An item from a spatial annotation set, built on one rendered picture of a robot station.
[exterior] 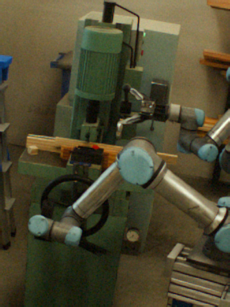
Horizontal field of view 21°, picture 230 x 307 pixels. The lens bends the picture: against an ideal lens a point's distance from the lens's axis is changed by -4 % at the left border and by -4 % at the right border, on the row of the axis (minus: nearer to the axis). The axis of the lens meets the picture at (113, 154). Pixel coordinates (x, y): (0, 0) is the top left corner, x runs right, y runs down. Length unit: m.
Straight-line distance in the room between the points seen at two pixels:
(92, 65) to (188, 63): 2.42
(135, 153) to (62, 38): 3.14
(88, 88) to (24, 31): 2.55
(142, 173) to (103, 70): 0.74
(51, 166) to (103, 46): 0.57
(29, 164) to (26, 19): 2.57
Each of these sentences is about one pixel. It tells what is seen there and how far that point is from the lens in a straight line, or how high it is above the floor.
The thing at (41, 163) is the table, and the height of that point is 0.90.
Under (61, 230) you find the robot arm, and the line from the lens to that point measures 2.24.
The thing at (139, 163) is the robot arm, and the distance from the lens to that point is 2.04.
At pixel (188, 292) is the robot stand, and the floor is 0.64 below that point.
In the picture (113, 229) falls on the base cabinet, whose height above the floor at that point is 0.64.
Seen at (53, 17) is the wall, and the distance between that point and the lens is 5.09.
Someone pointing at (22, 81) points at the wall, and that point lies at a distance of 5.26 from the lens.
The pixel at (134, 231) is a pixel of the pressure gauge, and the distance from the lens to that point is 2.74.
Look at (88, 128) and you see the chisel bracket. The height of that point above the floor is 1.06.
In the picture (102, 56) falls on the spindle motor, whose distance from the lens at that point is 2.64.
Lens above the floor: 1.94
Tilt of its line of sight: 21 degrees down
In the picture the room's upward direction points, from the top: 8 degrees clockwise
